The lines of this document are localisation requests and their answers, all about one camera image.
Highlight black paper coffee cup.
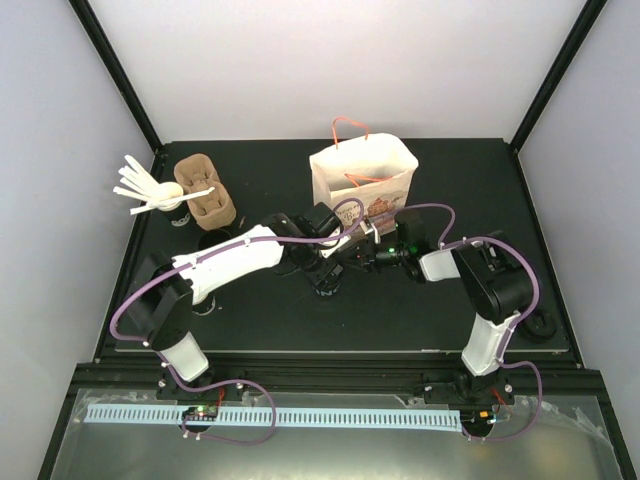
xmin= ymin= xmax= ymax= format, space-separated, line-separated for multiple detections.
xmin=193 ymin=296 xmax=216 ymax=316
xmin=313 ymin=278 xmax=341 ymax=300

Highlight cream bear-print paper bag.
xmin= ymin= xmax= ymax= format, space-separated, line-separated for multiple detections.
xmin=309 ymin=117 xmax=419 ymax=234

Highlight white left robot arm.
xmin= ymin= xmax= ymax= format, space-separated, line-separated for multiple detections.
xmin=125 ymin=203 xmax=351 ymax=399

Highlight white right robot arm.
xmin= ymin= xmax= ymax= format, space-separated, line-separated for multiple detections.
xmin=343 ymin=209 xmax=540 ymax=403

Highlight stacked brown pulp cup carriers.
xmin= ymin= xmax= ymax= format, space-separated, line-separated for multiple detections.
xmin=173 ymin=154 xmax=238 ymax=231

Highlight white plastic stirrers bundle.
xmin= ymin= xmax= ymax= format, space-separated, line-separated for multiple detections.
xmin=113 ymin=155 xmax=216 ymax=216

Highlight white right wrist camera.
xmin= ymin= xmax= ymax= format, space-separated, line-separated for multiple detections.
xmin=360 ymin=217 xmax=381 ymax=245

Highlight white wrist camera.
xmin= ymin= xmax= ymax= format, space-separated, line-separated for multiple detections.
xmin=360 ymin=217 xmax=381 ymax=245
xmin=320 ymin=236 xmax=351 ymax=258

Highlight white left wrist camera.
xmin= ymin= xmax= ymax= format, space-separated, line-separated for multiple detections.
xmin=320 ymin=236 xmax=351 ymax=258

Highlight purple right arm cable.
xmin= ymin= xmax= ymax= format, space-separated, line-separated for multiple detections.
xmin=364 ymin=202 xmax=545 ymax=444

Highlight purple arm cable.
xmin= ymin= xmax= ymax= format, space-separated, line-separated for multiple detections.
xmin=108 ymin=198 xmax=277 ymax=445
xmin=364 ymin=202 xmax=545 ymax=444

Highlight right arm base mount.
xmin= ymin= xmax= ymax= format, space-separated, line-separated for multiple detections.
xmin=416 ymin=369 xmax=514 ymax=408

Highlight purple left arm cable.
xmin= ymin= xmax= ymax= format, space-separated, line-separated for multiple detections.
xmin=108 ymin=198 xmax=277 ymax=445

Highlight black frame foot knob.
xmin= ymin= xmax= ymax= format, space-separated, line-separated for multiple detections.
xmin=518 ymin=309 xmax=557 ymax=343

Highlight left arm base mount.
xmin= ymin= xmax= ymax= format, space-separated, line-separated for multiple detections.
xmin=155 ymin=367 xmax=246 ymax=401

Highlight light blue slotted cable duct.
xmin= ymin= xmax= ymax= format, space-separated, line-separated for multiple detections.
xmin=84 ymin=404 xmax=462 ymax=433

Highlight black aluminium front rail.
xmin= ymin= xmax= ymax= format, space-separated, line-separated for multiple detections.
xmin=68 ymin=356 xmax=609 ymax=403

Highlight left black frame post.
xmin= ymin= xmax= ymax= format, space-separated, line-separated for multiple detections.
xmin=68 ymin=0 xmax=163 ymax=154

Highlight black frame post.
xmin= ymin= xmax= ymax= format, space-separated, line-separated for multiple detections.
xmin=68 ymin=0 xmax=163 ymax=154
xmin=510 ymin=0 xmax=608 ymax=154

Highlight right black frame post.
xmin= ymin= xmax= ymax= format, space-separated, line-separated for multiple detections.
xmin=510 ymin=0 xmax=608 ymax=154

